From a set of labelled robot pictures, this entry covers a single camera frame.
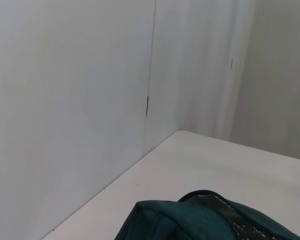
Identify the teal fabric zipper bag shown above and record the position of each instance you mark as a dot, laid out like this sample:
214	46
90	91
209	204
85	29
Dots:
177	220

